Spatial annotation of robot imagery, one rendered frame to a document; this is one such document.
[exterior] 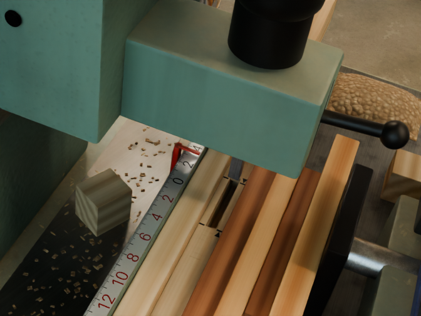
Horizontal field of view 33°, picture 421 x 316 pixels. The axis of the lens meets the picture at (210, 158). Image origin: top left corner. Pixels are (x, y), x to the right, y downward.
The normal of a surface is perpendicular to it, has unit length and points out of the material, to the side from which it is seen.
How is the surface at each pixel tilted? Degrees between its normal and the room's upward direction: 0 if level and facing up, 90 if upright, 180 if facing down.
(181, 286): 0
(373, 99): 14
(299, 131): 90
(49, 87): 90
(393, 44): 0
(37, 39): 90
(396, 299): 0
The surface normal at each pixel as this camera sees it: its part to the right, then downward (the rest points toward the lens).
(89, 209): -0.74, 0.40
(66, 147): 0.93, 0.34
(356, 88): -0.04, -0.77
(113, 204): 0.66, 0.59
